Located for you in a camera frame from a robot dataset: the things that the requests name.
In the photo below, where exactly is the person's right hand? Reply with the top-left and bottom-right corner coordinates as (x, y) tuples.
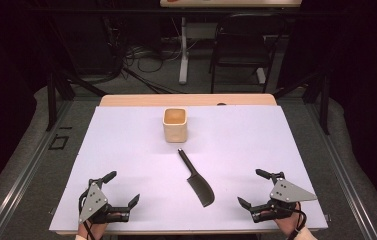
(273, 202), (306, 237)

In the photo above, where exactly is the black metal frame stand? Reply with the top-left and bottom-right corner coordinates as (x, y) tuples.
(45, 70), (109, 132)
(273, 70), (331, 136)

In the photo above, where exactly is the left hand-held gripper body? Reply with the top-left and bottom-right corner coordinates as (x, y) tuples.
(77, 178), (131, 225)

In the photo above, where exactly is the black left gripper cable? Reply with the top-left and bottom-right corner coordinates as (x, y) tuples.
(78, 191), (98, 240)

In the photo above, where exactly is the black folding chair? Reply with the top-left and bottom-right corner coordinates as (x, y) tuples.
(208, 12), (289, 95)

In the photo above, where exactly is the square wooden cup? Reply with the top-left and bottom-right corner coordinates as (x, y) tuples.
(161, 107), (189, 144)

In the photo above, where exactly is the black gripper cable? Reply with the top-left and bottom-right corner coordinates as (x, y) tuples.
(285, 201), (308, 240)
(78, 191), (98, 240)

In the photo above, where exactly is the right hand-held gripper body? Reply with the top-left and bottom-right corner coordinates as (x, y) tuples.
(250, 171), (318, 224)

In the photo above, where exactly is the person's left hand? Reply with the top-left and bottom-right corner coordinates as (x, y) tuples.
(77, 212), (123, 240)

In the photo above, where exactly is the bundle of floor cables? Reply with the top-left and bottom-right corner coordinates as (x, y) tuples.
(109, 16), (185, 95)

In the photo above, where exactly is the white-legged wooden table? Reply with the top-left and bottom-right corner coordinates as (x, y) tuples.
(159, 0), (303, 86)

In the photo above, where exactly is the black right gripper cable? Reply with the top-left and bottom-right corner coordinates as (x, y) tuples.
(285, 201), (308, 240)

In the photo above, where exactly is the white table mat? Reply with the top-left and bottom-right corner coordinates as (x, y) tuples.
(48, 104), (329, 233)

